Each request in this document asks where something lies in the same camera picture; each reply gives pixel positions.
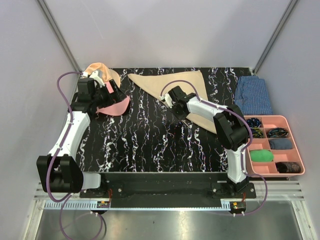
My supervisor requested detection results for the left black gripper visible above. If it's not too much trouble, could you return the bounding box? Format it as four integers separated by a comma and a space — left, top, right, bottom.
92, 80, 127, 110

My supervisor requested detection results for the beige cloth napkin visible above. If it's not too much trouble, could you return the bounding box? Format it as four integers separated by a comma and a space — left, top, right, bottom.
127, 69, 217, 133

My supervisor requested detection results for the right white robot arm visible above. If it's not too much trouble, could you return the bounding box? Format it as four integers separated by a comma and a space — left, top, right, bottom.
161, 86, 252, 199

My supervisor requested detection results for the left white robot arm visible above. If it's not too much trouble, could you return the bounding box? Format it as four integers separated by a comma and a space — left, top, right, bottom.
36, 75, 130, 198

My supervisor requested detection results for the beige bucket hat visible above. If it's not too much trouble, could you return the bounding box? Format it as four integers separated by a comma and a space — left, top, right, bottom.
85, 62, 121, 87

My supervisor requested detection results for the pink baseball cap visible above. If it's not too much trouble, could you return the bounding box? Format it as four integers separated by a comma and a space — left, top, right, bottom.
96, 86, 131, 116

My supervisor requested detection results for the blue checkered folded cloth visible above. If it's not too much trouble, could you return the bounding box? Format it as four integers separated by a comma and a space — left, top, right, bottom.
234, 75, 273, 116

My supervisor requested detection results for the green rolled sock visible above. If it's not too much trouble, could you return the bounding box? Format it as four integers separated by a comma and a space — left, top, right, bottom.
249, 149, 274, 163

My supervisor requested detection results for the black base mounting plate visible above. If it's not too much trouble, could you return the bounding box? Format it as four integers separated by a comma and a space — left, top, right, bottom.
80, 172, 257, 199

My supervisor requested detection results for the teal patterned rolled sock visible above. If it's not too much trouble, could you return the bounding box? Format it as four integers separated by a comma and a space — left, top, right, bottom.
266, 127, 289, 138

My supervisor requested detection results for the grey blue rolled sock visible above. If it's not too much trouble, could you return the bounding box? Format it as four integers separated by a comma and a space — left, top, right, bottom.
269, 138, 293, 150

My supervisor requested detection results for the pink divided organizer tray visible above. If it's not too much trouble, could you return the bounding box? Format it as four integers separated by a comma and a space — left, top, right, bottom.
245, 115, 305, 178

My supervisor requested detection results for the dark patterned rolled sock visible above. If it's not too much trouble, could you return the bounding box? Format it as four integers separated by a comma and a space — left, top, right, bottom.
275, 161, 301, 174

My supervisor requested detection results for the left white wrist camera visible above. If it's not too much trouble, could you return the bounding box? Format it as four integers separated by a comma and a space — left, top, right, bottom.
81, 70, 105, 87

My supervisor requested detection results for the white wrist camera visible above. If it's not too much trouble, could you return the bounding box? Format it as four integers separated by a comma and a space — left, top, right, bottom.
81, 70, 105, 87
160, 93, 174, 109

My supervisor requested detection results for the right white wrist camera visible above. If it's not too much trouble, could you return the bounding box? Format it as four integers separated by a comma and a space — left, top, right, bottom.
160, 93, 174, 109

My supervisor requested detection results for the aluminium frame post left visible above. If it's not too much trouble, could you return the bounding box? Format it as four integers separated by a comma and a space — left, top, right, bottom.
36, 0, 82, 72

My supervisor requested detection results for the aluminium frame post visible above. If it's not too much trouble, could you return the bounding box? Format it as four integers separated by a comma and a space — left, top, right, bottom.
36, 0, 82, 72
252, 0, 300, 75

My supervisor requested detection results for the slotted aluminium rail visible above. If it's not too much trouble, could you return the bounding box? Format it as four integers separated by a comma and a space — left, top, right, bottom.
36, 181, 304, 211

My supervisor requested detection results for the aluminium frame post right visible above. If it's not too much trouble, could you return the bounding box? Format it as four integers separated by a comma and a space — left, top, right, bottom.
252, 0, 300, 75

